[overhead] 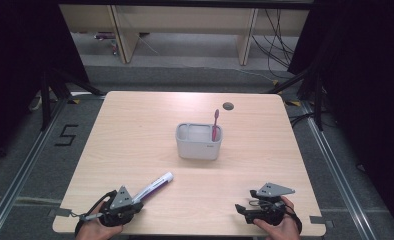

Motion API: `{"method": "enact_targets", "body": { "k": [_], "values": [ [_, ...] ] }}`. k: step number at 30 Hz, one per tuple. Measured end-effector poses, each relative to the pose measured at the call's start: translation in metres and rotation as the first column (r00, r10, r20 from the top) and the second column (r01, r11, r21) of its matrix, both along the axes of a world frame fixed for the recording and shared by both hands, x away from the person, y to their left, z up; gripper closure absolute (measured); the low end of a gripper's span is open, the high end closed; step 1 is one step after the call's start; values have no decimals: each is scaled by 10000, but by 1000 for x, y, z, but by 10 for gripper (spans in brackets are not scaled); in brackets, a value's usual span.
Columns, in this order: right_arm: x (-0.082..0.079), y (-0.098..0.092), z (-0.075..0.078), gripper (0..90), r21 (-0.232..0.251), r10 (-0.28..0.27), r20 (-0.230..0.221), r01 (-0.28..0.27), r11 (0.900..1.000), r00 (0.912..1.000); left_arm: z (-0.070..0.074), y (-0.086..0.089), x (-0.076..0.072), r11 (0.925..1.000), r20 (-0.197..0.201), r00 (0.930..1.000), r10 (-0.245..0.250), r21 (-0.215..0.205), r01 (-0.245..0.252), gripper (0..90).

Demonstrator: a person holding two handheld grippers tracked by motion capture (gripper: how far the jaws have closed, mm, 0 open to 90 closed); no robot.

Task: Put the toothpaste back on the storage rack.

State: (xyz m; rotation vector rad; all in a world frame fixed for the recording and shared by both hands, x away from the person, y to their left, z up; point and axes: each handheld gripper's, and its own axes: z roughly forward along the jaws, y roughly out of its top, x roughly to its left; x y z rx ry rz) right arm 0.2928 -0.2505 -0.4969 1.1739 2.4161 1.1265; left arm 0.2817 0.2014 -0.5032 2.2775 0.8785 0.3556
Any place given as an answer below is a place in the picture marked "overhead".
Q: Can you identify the beige wooden desk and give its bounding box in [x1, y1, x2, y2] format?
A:
[58, 4, 311, 66]

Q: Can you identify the grey plastic holder box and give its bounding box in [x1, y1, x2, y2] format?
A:
[175, 122, 224, 161]

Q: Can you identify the person's left hand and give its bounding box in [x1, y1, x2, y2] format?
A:
[75, 201, 124, 240]

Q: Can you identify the white purple toothpaste tube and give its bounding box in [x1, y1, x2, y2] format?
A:
[131, 171, 175, 205]

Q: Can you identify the grey cable plug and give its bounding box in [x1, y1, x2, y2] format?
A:
[70, 211, 103, 223]

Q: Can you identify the person's right hand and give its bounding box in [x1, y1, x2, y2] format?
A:
[253, 195, 302, 240]

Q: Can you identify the aluminium floor rail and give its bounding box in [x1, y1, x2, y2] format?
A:
[300, 99, 380, 240]
[0, 99, 68, 240]

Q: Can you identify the pink toothbrush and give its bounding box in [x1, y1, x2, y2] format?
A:
[211, 108, 221, 142]

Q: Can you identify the black metal stand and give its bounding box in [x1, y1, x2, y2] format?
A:
[39, 66, 106, 132]
[264, 66, 325, 132]

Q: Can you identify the grey tape piece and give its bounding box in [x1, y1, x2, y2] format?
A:
[48, 207, 73, 218]
[309, 215, 334, 229]

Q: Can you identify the black floor cable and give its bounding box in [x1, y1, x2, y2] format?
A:
[288, 112, 316, 128]

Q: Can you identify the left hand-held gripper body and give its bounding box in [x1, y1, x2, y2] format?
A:
[101, 185, 133, 228]

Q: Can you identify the bundle of black hanging cables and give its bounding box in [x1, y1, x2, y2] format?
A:
[251, 9, 297, 80]

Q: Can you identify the black curtain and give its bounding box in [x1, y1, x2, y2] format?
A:
[0, 0, 90, 169]
[287, 0, 394, 231]

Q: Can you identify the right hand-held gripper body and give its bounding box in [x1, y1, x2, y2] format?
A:
[256, 182, 296, 226]

